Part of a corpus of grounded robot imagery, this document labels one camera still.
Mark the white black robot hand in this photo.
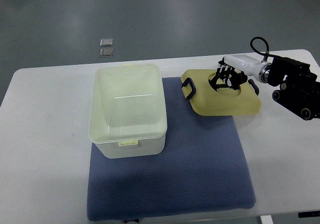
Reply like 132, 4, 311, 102
208, 54, 271, 91

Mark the yellow box lid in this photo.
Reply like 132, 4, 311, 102
181, 69, 261, 116

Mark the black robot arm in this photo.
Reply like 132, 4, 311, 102
260, 54, 320, 121

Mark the white storage box base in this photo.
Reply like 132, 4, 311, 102
88, 64, 168, 159

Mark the blue textured mat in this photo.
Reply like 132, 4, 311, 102
87, 77, 256, 221

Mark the lower floor socket plate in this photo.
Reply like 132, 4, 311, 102
100, 47, 114, 57

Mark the floor socket plate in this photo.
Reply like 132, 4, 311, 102
100, 47, 114, 57
100, 38, 113, 47

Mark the upper floor socket plate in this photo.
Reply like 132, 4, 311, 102
100, 38, 113, 47

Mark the white table leg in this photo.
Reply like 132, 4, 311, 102
259, 215, 274, 224

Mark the black cable loop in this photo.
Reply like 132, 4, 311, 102
250, 36, 275, 64

